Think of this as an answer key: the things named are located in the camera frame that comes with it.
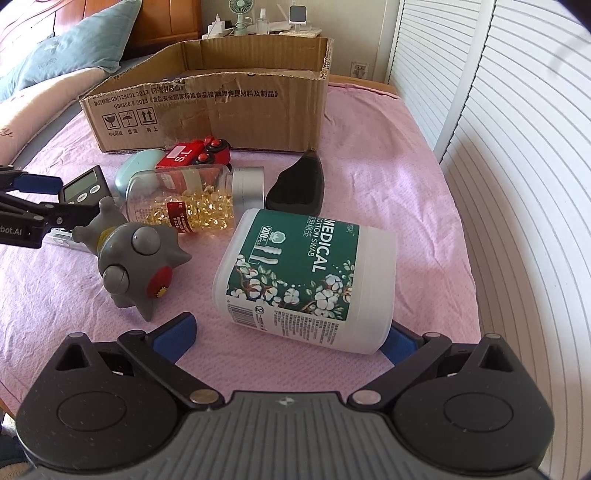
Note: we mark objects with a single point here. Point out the brown cardboard box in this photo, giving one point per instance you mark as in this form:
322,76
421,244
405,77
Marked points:
184,106

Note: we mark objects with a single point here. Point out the white power strip with chargers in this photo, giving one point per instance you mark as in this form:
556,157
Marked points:
219,28

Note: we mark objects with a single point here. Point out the white louvered door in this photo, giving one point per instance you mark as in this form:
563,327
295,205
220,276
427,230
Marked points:
531,207
429,60

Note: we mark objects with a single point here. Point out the white box dark label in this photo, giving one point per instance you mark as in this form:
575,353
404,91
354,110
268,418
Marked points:
300,286

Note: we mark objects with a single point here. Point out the small green desk fan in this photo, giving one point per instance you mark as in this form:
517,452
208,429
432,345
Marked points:
239,11

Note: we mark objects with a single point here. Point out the red toy train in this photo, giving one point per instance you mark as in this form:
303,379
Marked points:
178,154

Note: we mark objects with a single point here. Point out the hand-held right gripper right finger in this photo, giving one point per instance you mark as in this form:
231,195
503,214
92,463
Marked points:
399,347

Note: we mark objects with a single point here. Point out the blue pillow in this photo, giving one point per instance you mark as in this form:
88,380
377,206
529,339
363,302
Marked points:
69,41

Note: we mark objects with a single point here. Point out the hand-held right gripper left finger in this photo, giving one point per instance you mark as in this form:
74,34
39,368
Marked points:
178,337

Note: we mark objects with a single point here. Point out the beige pillow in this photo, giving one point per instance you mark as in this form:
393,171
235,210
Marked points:
41,101

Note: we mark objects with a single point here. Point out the small clear plastic box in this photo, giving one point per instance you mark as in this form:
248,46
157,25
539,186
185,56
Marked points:
64,241

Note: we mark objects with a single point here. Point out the black digital timer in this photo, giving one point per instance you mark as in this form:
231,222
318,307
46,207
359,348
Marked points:
85,184

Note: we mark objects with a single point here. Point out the glass bottle of yellow capsules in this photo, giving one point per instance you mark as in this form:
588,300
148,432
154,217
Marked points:
203,203

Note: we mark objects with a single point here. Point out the grey spiky toy figure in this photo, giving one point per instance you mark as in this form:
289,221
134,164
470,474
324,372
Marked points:
134,258

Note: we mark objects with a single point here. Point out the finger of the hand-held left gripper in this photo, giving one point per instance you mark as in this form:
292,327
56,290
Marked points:
51,212
39,183

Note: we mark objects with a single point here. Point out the wall power outlet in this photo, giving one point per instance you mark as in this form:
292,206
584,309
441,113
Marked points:
360,70

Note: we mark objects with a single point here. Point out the mint green earbud case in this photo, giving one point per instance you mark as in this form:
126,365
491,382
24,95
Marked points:
134,168

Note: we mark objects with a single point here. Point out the white gadget on stand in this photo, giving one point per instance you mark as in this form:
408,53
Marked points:
298,14

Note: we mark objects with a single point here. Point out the wooden headboard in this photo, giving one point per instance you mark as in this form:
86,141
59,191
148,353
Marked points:
161,23

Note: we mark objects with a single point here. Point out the clear spray bottle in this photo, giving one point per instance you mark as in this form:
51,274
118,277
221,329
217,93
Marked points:
262,22

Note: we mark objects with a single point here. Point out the black oval brush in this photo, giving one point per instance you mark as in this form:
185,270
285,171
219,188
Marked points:
295,184

